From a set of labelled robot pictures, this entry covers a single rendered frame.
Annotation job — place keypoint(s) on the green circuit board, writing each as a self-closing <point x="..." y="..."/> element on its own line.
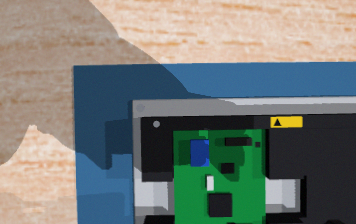
<point x="219" y="176"/>

